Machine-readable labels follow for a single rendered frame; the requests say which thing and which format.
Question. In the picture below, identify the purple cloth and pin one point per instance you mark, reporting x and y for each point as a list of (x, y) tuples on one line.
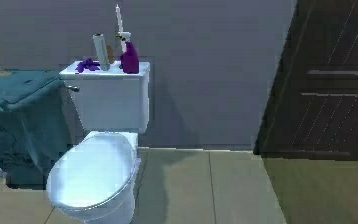
[(87, 65)]

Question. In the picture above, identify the white paper roll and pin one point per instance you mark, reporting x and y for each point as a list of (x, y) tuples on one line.
[(101, 51)]

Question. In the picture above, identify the dark wooden door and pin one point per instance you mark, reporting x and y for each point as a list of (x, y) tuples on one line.
[(323, 83)]

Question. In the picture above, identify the teal cloth covered table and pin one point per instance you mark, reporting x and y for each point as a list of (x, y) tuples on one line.
[(23, 110)]

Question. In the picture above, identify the purple spray bottle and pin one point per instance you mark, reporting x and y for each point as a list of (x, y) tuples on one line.
[(129, 58)]

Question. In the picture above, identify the white toilet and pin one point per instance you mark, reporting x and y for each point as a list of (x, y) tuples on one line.
[(107, 110)]

